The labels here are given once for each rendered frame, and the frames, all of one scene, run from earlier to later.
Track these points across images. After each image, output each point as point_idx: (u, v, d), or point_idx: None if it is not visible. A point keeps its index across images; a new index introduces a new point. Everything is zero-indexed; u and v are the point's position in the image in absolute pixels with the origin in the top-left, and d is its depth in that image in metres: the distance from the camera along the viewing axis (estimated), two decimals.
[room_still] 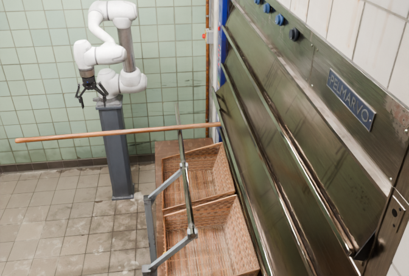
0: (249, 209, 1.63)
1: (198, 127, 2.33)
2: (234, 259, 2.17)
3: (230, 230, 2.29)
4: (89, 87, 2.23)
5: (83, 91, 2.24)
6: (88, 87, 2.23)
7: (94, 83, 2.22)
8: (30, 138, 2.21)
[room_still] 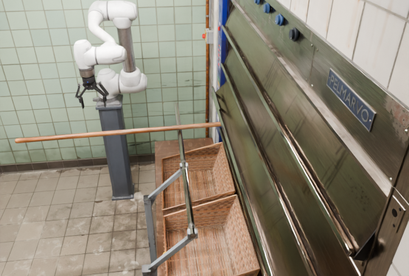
0: (249, 209, 1.63)
1: (198, 127, 2.33)
2: (234, 259, 2.17)
3: (230, 230, 2.29)
4: (89, 87, 2.23)
5: (83, 91, 2.24)
6: (88, 87, 2.23)
7: (94, 83, 2.22)
8: (30, 138, 2.21)
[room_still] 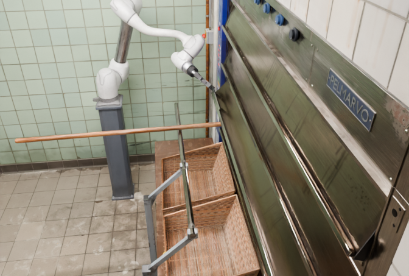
0: (249, 209, 1.63)
1: (198, 127, 2.33)
2: (234, 259, 2.17)
3: (230, 230, 2.29)
4: None
5: None
6: None
7: (192, 73, 2.63)
8: (30, 138, 2.21)
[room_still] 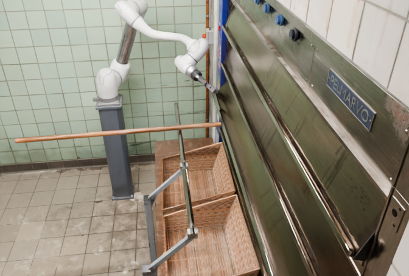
0: (249, 209, 1.64)
1: (198, 127, 2.33)
2: (234, 259, 2.17)
3: (230, 230, 2.29)
4: (200, 81, 2.62)
5: None
6: None
7: None
8: (30, 138, 2.21)
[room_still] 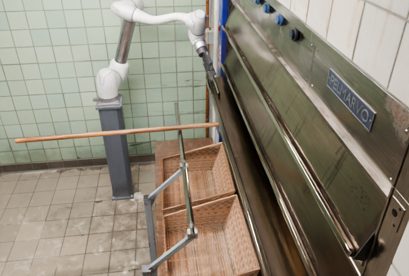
0: (242, 188, 1.56)
1: (198, 127, 2.33)
2: (234, 259, 2.17)
3: (230, 230, 2.29)
4: (204, 59, 2.54)
5: (205, 65, 2.54)
6: (204, 59, 2.54)
7: (203, 53, 2.51)
8: (30, 138, 2.21)
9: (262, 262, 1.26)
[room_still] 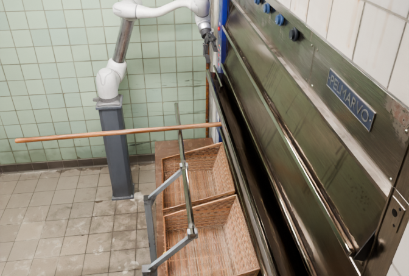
0: (245, 178, 1.54)
1: (198, 127, 2.33)
2: (234, 259, 2.17)
3: (230, 230, 2.29)
4: (206, 40, 2.55)
5: (204, 47, 2.57)
6: (206, 41, 2.55)
7: (207, 35, 2.53)
8: (30, 138, 2.21)
9: (265, 251, 1.23)
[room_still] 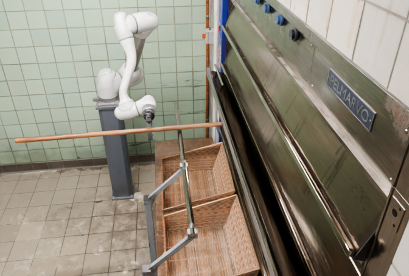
0: (246, 176, 1.53)
1: (198, 127, 2.33)
2: (234, 259, 2.17)
3: (230, 230, 2.29)
4: None
5: (147, 127, 2.42)
6: None
7: None
8: (30, 138, 2.21)
9: (266, 248, 1.23)
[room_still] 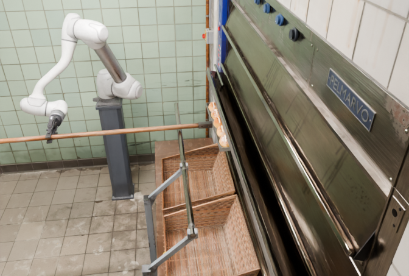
0: (246, 176, 1.53)
1: (101, 134, 2.26)
2: (234, 259, 2.17)
3: (230, 230, 2.29)
4: None
5: None
6: None
7: None
8: None
9: (266, 248, 1.23)
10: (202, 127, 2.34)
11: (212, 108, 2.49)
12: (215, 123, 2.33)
